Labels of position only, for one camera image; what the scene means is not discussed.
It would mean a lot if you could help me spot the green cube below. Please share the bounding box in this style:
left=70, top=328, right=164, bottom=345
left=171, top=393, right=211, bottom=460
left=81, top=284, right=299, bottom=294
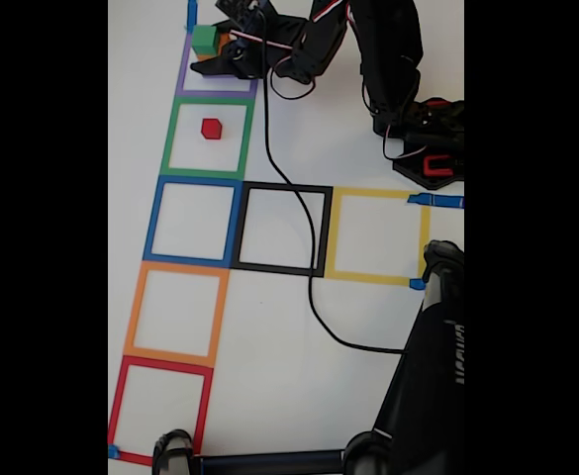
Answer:
left=191, top=25, right=220, bottom=55

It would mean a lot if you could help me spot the small red cube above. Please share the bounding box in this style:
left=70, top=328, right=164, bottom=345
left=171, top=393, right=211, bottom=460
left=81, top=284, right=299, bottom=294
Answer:
left=201, top=117, right=224, bottom=141

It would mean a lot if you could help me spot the orange cube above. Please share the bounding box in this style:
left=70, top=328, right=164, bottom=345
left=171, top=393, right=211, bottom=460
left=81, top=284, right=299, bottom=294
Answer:
left=196, top=32, right=235, bottom=63

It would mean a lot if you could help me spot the red table clamp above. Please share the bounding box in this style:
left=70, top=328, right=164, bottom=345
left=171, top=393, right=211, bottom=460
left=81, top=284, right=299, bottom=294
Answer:
left=423, top=154, right=454, bottom=178

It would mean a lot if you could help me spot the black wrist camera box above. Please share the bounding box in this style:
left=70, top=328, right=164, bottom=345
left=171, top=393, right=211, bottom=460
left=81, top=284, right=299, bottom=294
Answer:
left=214, top=0, right=270, bottom=24

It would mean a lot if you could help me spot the purple square frame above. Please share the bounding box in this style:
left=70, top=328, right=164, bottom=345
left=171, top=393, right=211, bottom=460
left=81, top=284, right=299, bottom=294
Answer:
left=174, top=29, right=260, bottom=99

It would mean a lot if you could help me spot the green square frame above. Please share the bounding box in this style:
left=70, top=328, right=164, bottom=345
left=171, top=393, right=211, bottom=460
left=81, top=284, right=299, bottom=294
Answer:
left=158, top=97, right=255, bottom=180

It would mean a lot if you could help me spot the blue square frame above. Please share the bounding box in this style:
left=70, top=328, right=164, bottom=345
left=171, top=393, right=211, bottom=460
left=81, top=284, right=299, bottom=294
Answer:
left=143, top=175, right=244, bottom=268

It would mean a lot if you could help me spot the black square frame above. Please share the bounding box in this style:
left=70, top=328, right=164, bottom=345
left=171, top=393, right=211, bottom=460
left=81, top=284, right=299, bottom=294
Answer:
left=229, top=181, right=334, bottom=278

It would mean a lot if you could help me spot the black camera cable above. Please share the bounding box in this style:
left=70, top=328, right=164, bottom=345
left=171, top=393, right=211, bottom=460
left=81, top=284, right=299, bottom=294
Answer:
left=260, top=9, right=410, bottom=355

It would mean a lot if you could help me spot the yellow square frame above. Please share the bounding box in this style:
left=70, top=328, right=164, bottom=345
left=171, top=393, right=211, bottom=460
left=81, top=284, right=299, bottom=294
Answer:
left=324, top=186, right=432, bottom=287

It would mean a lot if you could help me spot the orange square frame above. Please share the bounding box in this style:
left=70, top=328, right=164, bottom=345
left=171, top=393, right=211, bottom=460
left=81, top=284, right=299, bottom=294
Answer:
left=123, top=260, right=231, bottom=368

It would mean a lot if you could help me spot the red square frame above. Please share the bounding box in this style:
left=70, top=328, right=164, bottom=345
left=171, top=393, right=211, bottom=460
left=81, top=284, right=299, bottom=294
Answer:
left=107, top=354, right=215, bottom=467

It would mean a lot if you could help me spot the black camera tripod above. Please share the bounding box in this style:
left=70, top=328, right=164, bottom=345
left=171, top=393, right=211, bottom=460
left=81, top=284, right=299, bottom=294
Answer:
left=151, top=239, right=465, bottom=475

